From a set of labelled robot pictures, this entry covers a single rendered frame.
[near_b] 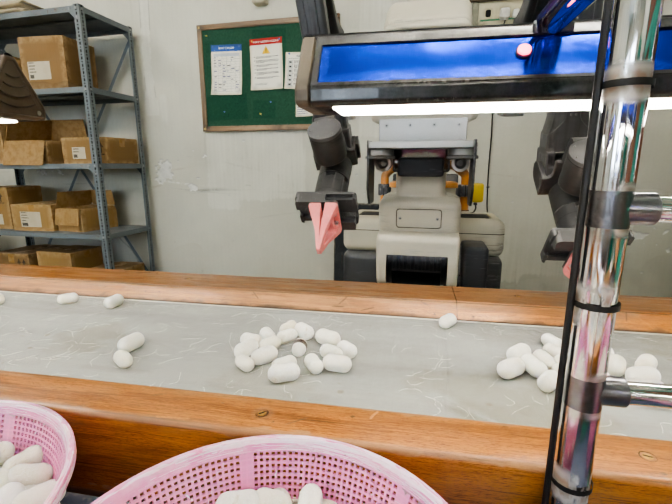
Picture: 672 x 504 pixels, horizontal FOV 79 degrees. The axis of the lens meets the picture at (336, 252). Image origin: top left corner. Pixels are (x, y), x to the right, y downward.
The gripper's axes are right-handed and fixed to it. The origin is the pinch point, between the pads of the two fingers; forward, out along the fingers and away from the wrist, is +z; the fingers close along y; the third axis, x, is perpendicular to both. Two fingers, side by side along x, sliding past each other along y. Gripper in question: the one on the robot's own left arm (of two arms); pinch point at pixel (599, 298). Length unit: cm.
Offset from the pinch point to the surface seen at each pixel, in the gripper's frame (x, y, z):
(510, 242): 149, 34, -130
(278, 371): -5.6, -38.5, 15.2
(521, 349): 1.1, -10.2, 7.3
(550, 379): -3.0, -8.9, 12.6
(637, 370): -0.9, 1.2, 9.9
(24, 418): -14, -59, 25
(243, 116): 95, -132, -185
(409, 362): 1.2, -24.0, 10.1
